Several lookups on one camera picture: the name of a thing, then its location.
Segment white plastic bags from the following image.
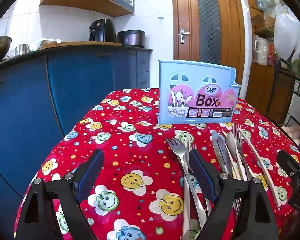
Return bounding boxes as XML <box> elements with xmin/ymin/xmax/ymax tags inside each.
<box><xmin>274</xmin><ymin>0</ymin><xmax>300</xmax><ymax>63</ymax></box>

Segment wooden door with glass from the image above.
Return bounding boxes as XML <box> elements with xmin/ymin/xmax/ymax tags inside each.
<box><xmin>171</xmin><ymin>0</ymin><xmax>245</xmax><ymax>98</ymax></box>

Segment wooden shelf unit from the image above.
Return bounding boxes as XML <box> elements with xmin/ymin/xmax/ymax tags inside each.
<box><xmin>244</xmin><ymin>0</ymin><xmax>298</xmax><ymax>124</ymax></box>

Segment light blue utensil holder box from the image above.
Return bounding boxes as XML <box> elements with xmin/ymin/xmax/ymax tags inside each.
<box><xmin>158</xmin><ymin>59</ymin><xmax>241</xmax><ymax>125</ymax></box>

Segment black wire rack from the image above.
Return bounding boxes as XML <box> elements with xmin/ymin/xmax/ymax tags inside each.
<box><xmin>265</xmin><ymin>57</ymin><xmax>300</xmax><ymax>145</ymax></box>

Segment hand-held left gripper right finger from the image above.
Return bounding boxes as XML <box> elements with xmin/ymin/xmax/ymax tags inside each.
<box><xmin>187</xmin><ymin>149</ymin><xmax>280</xmax><ymax>240</ymax></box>

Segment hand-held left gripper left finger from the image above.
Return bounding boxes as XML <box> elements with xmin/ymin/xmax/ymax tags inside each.
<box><xmin>15</xmin><ymin>149</ymin><xmax>105</xmax><ymax>240</ymax></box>

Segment blue kitchen cabinet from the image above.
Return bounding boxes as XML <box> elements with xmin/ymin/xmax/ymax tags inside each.
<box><xmin>0</xmin><ymin>47</ymin><xmax>153</xmax><ymax>205</ymax></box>

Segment dark rice cooker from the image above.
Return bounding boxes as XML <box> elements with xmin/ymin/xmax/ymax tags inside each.
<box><xmin>117</xmin><ymin>30</ymin><xmax>146</xmax><ymax>48</ymax></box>

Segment white plastic fork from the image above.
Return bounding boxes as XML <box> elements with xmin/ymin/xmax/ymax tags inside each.
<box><xmin>239</xmin><ymin>129</ymin><xmax>282</xmax><ymax>208</ymax></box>

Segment black air fryer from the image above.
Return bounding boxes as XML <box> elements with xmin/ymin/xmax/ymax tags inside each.
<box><xmin>89</xmin><ymin>19</ymin><xmax>117</xmax><ymax>42</ymax></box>

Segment small steel pot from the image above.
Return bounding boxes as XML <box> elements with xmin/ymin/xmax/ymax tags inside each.
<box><xmin>14</xmin><ymin>44</ymin><xmax>30</xmax><ymax>56</ymax></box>

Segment metal door handle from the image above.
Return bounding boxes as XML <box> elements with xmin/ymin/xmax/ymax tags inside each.
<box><xmin>179</xmin><ymin>29</ymin><xmax>191</xmax><ymax>44</ymax></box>

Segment steel fork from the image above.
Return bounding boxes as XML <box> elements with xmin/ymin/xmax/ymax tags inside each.
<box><xmin>182</xmin><ymin>140</ymin><xmax>198</xmax><ymax>240</ymax></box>
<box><xmin>165</xmin><ymin>137</ymin><xmax>208</xmax><ymax>229</ymax></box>
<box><xmin>233</xmin><ymin>123</ymin><xmax>250</xmax><ymax>180</ymax></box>

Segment red packets on shelf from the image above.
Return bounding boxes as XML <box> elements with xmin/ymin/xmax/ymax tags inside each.
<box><xmin>266</xmin><ymin>44</ymin><xmax>278</xmax><ymax>67</ymax></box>

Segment red smiley flower tablecloth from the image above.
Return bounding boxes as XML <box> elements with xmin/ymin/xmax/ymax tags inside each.
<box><xmin>14</xmin><ymin>88</ymin><xmax>300</xmax><ymax>240</ymax></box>

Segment white bag on shelf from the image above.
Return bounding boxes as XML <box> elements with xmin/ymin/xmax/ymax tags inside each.
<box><xmin>254</xmin><ymin>36</ymin><xmax>269</xmax><ymax>64</ymax></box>

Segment pile of eggs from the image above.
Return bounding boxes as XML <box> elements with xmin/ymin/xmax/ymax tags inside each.
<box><xmin>281</xmin><ymin>125</ymin><xmax>300</xmax><ymax>143</ymax></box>

